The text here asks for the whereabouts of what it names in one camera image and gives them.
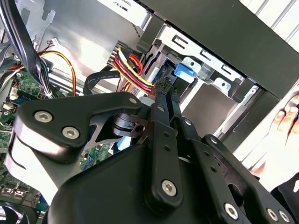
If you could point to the person's hand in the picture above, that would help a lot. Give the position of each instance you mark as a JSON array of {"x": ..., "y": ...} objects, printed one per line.
[{"x": 285, "y": 130}]

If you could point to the hard disk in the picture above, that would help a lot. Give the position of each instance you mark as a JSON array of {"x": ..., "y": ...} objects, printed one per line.
[{"x": 184, "y": 71}]

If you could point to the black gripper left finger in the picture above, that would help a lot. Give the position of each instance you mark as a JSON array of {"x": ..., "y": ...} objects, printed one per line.
[{"x": 70, "y": 112}]

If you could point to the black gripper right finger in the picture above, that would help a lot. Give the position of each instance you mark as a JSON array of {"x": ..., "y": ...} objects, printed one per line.
[{"x": 210, "y": 163}]

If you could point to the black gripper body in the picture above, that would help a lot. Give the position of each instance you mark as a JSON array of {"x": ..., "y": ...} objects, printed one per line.
[{"x": 105, "y": 191}]

